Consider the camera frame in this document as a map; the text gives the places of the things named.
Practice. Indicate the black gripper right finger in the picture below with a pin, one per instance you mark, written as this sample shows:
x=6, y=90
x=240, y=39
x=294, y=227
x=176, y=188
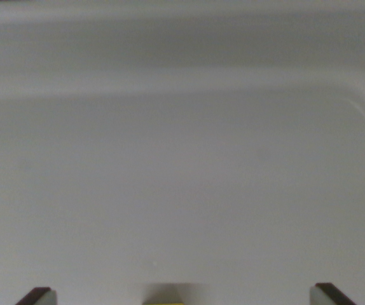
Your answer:
x=325, y=296

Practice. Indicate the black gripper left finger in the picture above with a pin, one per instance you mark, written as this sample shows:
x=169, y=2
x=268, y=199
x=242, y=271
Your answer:
x=39, y=297

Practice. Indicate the yellow cube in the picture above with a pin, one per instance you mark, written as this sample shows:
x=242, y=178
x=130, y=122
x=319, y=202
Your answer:
x=165, y=303

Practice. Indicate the white plastic bin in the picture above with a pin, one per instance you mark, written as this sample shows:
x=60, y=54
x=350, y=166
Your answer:
x=182, y=143

